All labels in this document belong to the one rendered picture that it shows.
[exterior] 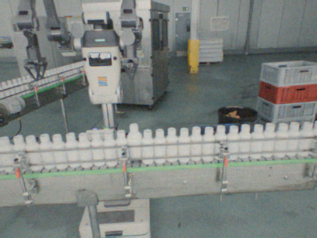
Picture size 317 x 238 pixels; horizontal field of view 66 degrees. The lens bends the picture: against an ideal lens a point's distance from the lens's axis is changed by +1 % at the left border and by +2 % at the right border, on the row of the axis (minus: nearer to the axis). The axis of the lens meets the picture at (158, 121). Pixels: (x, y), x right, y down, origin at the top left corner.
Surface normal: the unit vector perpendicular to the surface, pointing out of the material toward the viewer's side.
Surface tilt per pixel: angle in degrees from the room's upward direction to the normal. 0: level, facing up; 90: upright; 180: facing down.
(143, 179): 90
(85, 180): 90
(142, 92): 89
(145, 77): 90
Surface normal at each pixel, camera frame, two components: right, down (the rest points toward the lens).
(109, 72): 0.06, 0.37
